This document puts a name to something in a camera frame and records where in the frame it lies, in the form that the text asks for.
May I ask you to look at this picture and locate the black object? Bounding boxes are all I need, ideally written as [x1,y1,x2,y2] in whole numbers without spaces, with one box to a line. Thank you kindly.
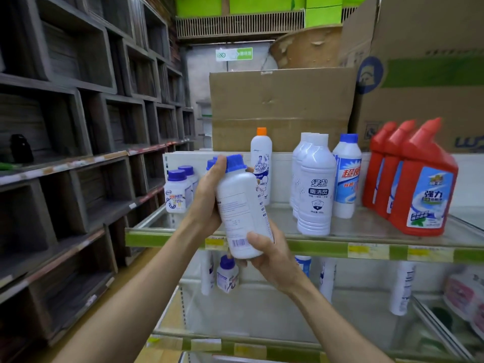
[9,134,35,164]

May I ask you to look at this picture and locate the cardboard box with green stripe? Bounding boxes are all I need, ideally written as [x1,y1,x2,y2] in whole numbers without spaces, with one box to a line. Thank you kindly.
[338,0,484,154]

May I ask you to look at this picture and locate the white gondola shelving unit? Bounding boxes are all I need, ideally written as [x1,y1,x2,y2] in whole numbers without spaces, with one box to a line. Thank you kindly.
[162,151,484,363]

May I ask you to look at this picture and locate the green and white hanging sign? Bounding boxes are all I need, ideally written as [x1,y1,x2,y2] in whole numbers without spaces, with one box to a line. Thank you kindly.
[215,47,253,62]

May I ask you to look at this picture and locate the green-edged metal shelf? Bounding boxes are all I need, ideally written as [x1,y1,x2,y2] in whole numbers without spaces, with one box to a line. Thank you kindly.
[146,283,473,363]

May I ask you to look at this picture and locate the person's right hand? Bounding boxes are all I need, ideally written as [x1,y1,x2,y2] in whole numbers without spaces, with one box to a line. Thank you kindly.
[246,219,315,295]

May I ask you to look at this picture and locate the white empty shelving unit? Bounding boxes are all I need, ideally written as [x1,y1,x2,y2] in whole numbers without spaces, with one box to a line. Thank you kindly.
[196,100,213,150]

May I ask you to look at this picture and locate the white bottles with pink labels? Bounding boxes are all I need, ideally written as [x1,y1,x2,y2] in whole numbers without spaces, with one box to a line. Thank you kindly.
[444,268,484,329]

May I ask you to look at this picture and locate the green-edged glass shelf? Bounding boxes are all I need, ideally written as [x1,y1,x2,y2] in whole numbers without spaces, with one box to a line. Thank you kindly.
[125,204,484,265]

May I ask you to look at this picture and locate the person's left hand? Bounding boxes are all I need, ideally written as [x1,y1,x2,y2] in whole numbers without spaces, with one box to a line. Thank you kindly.
[187,154,228,238]

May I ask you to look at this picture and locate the brown woven basket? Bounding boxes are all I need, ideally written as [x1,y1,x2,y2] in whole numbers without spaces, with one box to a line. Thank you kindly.
[269,24,343,69]

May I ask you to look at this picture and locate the person's left forearm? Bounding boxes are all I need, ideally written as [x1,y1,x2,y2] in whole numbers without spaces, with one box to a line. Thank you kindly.
[52,219,212,363]

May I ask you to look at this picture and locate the person's right forearm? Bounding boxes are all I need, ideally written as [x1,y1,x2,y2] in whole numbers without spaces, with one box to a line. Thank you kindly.
[291,277,394,363]

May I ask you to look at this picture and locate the plain cardboard box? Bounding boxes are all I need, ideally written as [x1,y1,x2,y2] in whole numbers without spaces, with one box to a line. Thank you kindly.
[209,67,358,152]

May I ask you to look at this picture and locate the dark wooden cubby shelving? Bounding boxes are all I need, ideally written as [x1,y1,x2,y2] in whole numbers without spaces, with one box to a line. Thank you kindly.
[0,0,196,363]

